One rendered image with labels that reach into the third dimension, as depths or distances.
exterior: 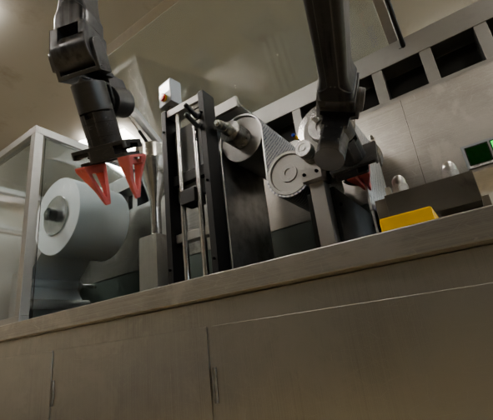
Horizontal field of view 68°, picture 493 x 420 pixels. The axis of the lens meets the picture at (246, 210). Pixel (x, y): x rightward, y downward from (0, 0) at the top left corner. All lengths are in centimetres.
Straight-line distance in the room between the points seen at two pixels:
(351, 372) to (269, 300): 16
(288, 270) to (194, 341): 24
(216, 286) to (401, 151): 78
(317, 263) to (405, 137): 76
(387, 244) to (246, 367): 30
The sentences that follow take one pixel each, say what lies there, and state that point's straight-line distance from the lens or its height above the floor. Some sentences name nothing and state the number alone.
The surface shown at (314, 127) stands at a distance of 93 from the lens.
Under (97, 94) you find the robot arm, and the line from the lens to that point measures 67.
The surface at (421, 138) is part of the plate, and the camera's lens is 123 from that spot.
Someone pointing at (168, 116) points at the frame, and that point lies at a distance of 112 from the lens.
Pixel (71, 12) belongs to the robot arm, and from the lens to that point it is 73.
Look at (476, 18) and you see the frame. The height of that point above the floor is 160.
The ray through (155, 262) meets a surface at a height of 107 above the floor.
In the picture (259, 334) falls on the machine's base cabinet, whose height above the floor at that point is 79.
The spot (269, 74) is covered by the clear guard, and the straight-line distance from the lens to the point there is 150.
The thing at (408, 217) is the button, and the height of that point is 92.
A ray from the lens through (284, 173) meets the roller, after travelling 96.
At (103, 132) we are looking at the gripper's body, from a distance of 66.
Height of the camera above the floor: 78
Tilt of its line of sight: 19 degrees up
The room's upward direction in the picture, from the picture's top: 7 degrees counter-clockwise
